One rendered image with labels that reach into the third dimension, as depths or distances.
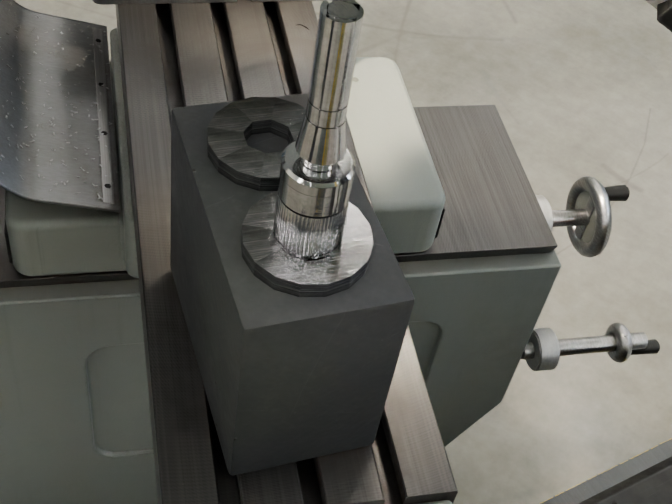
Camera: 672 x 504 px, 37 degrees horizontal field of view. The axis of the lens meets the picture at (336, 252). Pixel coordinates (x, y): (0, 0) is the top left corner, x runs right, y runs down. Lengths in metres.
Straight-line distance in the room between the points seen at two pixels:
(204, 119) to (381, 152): 0.47
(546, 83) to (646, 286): 0.71
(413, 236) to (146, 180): 0.36
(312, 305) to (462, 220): 0.65
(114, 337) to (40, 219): 0.20
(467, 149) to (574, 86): 1.47
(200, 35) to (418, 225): 0.33
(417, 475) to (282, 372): 0.18
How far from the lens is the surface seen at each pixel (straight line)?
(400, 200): 1.17
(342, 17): 0.56
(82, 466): 1.50
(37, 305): 1.20
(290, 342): 0.67
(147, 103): 1.08
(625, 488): 1.31
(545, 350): 1.45
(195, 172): 0.74
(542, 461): 2.01
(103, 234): 1.13
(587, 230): 1.51
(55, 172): 1.10
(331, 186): 0.62
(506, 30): 2.98
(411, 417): 0.85
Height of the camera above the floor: 1.64
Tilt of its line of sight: 47 degrees down
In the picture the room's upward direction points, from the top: 11 degrees clockwise
